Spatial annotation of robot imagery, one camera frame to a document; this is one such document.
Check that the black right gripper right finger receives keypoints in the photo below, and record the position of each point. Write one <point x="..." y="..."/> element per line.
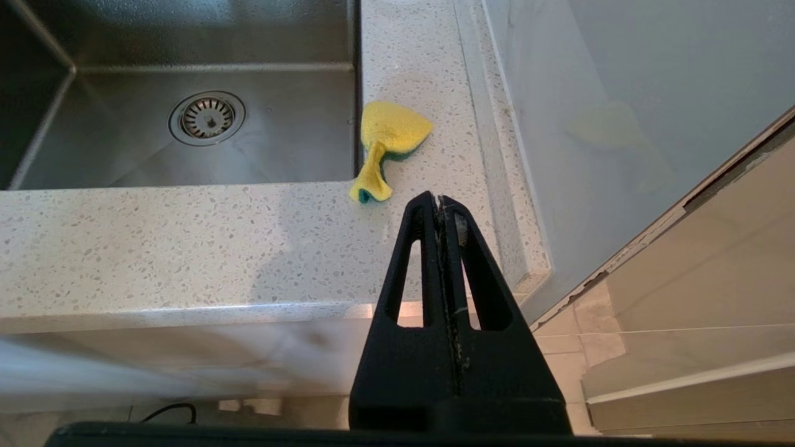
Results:
<point x="506" y="372"/>

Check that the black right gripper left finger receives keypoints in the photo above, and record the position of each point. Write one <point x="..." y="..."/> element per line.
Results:
<point x="404" y="372"/>

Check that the yellow green sponge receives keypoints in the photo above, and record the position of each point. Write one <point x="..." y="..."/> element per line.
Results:
<point x="394" y="127"/>

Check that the stainless steel sink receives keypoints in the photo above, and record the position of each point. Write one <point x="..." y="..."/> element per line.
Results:
<point x="286" y="136"/>

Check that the metal sink drain strainer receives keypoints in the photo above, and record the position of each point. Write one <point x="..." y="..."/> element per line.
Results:
<point x="207" y="118"/>

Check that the white counter cabinet front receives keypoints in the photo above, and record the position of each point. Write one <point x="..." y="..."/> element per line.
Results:
<point x="155" y="366"/>

